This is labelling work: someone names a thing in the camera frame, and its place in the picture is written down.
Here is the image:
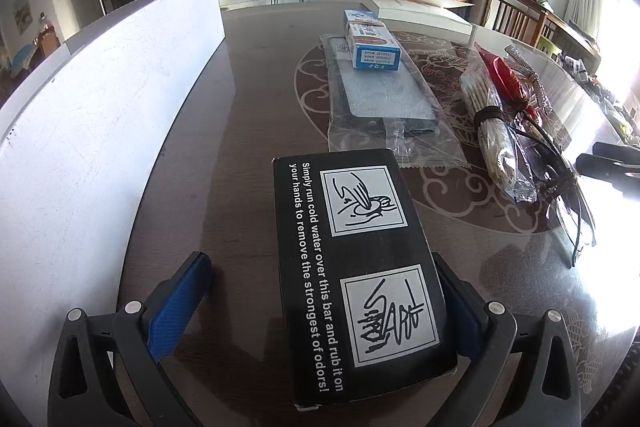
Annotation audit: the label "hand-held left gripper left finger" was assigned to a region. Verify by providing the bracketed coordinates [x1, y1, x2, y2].
[47, 251, 214, 427]

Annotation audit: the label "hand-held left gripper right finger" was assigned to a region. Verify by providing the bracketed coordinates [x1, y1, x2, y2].
[432, 251, 584, 427]

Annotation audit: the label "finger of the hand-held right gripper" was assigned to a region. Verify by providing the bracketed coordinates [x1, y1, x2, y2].
[592, 142, 640, 164]
[575, 153, 640, 196]

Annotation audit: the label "red snack packet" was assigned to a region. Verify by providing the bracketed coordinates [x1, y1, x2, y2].
[477, 49, 541, 120]

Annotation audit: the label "black box with white pictograms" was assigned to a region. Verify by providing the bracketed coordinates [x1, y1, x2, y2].
[272, 148, 459, 412]

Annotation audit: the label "blue and white cream box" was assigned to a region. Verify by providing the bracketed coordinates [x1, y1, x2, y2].
[343, 9, 402, 72]

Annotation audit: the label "black-framed glasses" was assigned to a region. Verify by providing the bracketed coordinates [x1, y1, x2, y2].
[512, 117, 598, 269]

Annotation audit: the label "cluttered wooden sideboard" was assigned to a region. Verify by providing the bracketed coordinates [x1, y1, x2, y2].
[542, 0, 640, 142]

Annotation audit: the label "bundle of beige sticks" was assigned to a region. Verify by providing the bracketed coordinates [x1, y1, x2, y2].
[459, 57, 538, 202]

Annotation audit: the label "silver rhinestone hair clip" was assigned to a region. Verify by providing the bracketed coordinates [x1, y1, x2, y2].
[502, 44, 553, 112]

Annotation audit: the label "wooden chair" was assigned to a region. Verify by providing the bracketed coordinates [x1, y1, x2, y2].
[487, 0, 548, 48]

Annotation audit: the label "large white board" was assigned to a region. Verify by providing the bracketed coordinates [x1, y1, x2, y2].
[0, 0, 226, 408]

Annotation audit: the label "white flat box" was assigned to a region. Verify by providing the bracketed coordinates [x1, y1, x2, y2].
[361, 0, 473, 38]

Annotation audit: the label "phone case in clear bag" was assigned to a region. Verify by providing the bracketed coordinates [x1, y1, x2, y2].
[320, 33, 471, 170]

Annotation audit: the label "framed wall picture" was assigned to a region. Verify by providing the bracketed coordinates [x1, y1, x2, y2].
[12, 0, 32, 32]

